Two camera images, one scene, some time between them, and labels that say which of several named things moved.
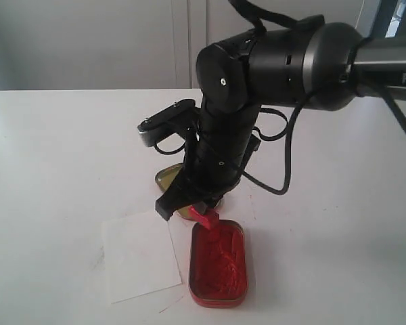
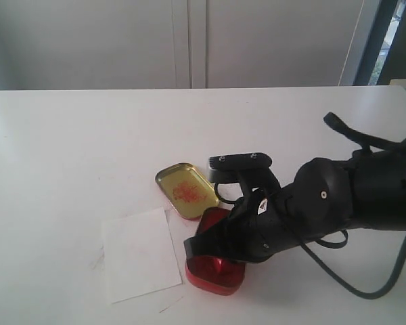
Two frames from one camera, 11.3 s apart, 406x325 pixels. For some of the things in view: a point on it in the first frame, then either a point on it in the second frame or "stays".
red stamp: x=208 y=219 -> x=220 y=267
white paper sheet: x=140 y=256 stays
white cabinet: x=126 y=45 stays
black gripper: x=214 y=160 -> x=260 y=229
